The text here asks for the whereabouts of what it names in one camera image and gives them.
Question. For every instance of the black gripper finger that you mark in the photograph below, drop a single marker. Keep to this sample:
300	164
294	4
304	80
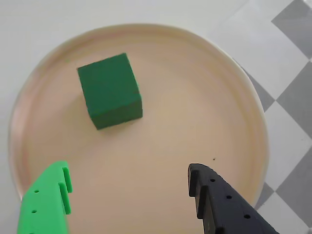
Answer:
224	207

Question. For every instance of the grey white checkered mat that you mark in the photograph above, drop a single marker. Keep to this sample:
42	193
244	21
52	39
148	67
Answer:
292	109

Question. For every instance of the green cube dice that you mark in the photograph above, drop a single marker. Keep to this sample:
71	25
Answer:
109	90

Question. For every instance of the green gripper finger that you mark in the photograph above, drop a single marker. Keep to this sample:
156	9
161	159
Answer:
44	204

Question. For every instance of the beige round plate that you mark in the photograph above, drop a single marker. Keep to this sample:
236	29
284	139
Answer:
170	122

